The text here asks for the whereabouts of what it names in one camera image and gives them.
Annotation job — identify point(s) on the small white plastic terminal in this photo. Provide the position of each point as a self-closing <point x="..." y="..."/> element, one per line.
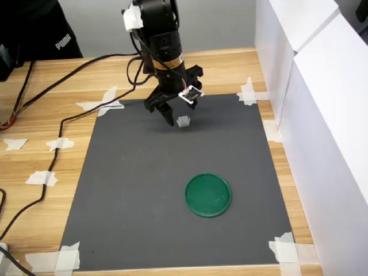
<point x="183" y="121"/>

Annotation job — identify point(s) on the round green lid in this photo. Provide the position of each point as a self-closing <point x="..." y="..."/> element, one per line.
<point x="207" y="195"/>

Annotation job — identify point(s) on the white tape piece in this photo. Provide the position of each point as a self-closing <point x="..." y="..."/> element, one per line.
<point x="67" y="257"/>
<point x="271" y="132"/>
<point x="287" y="250"/>
<point x="60" y="143"/>
<point x="248" y="95"/>
<point x="15" y="143"/>
<point x="40" y="178"/>
<point x="107" y="100"/>

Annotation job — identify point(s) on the dark grey mat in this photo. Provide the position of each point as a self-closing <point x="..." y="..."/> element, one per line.
<point x="143" y="187"/>

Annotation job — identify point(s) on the white partition board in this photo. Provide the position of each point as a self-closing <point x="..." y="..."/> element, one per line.
<point x="330" y="129"/>
<point x="273" y="57"/>

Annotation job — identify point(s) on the white camera circuit board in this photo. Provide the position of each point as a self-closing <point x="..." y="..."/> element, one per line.
<point x="190" y="94"/>

